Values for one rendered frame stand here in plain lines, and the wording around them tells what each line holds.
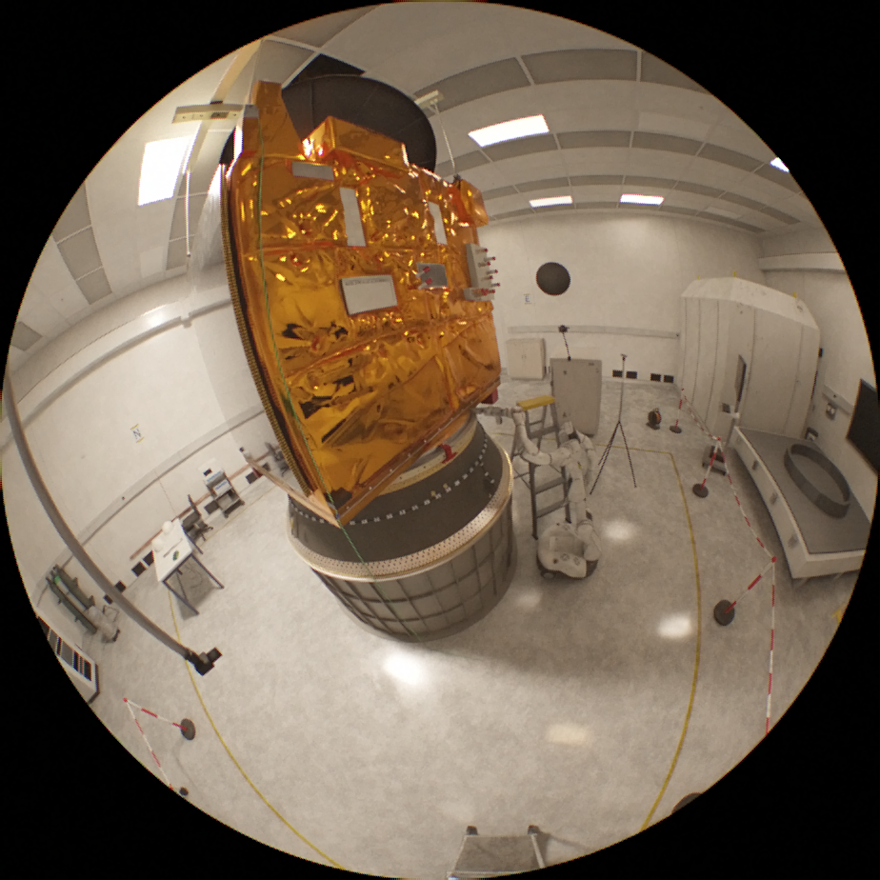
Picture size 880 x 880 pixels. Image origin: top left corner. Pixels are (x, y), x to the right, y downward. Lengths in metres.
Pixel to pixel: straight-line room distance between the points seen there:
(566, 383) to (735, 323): 3.83
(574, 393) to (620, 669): 4.12
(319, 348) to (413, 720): 2.67
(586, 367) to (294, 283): 4.36
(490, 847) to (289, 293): 3.26
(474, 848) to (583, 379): 5.80
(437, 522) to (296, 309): 1.37
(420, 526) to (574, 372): 3.83
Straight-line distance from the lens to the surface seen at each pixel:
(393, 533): 1.63
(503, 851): 2.61
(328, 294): 1.08
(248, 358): 1.03
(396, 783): 2.72
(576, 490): 2.16
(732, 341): 6.02
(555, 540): 2.86
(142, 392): 6.41
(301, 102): 2.39
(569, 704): 2.58
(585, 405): 4.92
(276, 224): 1.10
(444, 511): 1.66
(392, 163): 1.70
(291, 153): 1.44
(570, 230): 8.85
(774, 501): 4.73
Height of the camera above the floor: 2.52
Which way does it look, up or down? 27 degrees down
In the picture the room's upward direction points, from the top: 12 degrees counter-clockwise
